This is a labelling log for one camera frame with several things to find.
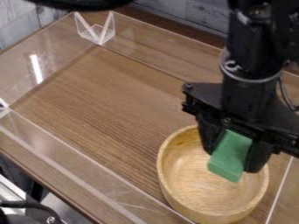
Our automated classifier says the black cable bottom left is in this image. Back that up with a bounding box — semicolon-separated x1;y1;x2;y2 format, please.
0;200;63;224

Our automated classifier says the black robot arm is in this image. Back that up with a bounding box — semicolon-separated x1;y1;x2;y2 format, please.
182;0;299;173

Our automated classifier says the brown wooden bowl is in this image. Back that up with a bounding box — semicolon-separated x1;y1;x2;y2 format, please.
156;125;270;224

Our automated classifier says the green rectangular block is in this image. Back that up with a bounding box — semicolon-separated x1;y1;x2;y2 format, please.
208;129;252;183

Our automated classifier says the clear acrylic corner bracket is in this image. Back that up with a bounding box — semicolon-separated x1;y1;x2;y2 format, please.
73;12;116;46

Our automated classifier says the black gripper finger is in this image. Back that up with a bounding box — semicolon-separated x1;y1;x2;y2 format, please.
242;138;274;173
196;112;224;155

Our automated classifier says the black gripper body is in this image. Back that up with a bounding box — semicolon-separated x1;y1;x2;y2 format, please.
182;53;299;158

